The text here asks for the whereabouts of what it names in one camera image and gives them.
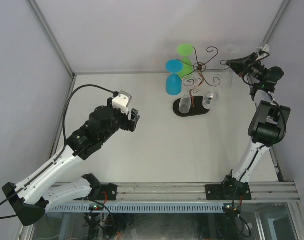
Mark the clear wine glass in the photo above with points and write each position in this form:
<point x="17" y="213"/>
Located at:
<point x="211" y="96"/>

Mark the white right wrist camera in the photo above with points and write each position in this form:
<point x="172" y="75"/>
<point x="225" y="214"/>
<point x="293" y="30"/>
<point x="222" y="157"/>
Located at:
<point x="262" y="52"/>

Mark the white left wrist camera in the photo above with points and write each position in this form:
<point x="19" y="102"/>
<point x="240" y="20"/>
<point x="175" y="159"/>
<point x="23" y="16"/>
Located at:
<point x="122" y="101"/>

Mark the clear flute glass front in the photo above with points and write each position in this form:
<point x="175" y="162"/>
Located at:
<point x="190" y="86"/>

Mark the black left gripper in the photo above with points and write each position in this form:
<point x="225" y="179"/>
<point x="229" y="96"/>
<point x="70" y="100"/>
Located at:
<point x="129" y="125"/>

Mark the blue slotted cable duct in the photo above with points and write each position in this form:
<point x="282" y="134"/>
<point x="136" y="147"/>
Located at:
<point x="140" y="208"/>

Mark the green plastic wine glass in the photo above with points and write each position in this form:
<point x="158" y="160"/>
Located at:
<point x="185" y="50"/>

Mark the clear tall champagne flute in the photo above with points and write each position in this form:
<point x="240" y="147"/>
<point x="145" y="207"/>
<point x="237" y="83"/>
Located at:
<point x="226" y="53"/>

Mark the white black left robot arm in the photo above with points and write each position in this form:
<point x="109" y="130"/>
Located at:
<point x="33" y="197"/>

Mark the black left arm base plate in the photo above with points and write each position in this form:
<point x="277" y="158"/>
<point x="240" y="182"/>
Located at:
<point x="105" y="192"/>

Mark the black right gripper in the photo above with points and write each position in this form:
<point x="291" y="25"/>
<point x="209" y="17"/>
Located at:
<point x="239" y="65"/>

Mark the metal wine glass rack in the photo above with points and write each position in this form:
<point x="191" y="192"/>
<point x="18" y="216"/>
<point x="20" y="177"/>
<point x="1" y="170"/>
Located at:
<point x="199" y="67"/>

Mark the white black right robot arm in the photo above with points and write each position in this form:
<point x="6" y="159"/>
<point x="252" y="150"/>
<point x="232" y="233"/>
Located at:
<point x="269" y="124"/>

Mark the aluminium mounting rail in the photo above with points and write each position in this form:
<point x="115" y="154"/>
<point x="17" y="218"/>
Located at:
<point x="261" y="192"/>

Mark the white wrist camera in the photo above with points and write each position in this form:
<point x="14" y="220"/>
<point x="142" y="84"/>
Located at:
<point x="262" y="52"/>
<point x="122" y="101"/>

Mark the blue plastic wine glass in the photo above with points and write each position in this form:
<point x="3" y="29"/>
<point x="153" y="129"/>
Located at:
<point x="173" y="85"/>

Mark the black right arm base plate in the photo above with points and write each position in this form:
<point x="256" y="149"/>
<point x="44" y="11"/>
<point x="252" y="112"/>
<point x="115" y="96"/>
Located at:
<point x="218" y="192"/>

